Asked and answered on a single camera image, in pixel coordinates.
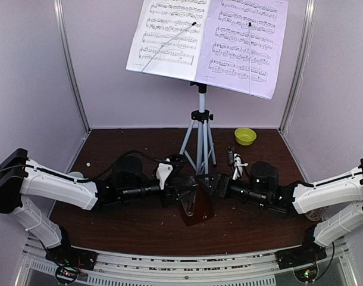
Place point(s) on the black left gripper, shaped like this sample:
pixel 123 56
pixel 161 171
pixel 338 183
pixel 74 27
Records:
pixel 171 194

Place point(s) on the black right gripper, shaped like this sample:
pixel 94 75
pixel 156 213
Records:
pixel 216 179

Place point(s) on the brown wooden metronome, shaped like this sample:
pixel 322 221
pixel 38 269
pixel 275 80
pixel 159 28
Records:
pixel 204 209

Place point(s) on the white perforated music stand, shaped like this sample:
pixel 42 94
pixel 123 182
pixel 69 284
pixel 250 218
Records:
pixel 205 144

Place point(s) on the lavender bottom paper sheet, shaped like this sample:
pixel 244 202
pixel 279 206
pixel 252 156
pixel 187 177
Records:
pixel 242 45

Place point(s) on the sheet music page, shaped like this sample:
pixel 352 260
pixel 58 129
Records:
pixel 168 38

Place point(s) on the clear plastic metronome cover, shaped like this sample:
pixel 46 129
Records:
pixel 187 201

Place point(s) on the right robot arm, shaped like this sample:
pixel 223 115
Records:
pixel 298 198

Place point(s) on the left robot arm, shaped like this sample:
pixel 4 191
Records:
pixel 133 176

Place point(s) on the lime green bowl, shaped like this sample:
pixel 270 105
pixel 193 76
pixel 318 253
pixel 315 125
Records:
pixel 245 136

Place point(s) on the pale celadon bowl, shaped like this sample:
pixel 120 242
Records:
pixel 76 174

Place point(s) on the patterned yellow-lined mug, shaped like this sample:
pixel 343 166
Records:
pixel 316 215

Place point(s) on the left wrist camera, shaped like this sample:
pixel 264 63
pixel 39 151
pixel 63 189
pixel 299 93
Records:
pixel 171 165

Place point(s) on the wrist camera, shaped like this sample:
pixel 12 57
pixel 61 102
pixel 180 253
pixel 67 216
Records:
pixel 235 161
pixel 171 165

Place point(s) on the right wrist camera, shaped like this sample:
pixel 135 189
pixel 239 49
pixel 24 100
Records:
pixel 235 161

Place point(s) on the aluminium front rail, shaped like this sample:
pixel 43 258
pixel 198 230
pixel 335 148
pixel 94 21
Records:
pixel 254 268

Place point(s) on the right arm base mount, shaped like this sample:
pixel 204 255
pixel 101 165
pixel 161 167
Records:
pixel 294 257

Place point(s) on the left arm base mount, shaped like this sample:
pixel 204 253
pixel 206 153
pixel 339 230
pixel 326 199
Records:
pixel 71 257

